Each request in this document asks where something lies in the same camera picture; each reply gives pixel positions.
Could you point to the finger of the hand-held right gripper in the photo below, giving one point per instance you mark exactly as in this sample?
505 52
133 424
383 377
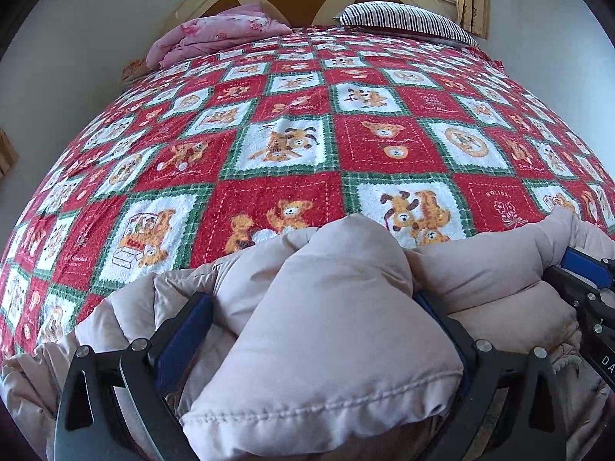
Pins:
584 263
569 285

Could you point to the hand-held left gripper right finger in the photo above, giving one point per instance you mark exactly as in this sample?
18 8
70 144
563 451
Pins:
447 329

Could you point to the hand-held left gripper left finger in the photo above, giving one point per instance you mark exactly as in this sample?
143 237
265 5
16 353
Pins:
182 341

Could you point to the beige quilted puffer jacket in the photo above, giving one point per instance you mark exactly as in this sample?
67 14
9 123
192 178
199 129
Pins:
336 297

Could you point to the red bed sheet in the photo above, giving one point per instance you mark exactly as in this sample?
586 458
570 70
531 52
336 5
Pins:
494 62

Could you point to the red teddy bear printed blanket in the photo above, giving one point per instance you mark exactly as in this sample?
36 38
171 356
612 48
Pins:
288 105

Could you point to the orange floral pillow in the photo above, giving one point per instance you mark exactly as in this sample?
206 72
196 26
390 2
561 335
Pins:
133 71

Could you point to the striped pillow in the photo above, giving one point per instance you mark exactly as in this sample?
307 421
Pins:
403 17

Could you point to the pink floral folded quilt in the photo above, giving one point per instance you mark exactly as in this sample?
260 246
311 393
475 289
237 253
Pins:
216 29

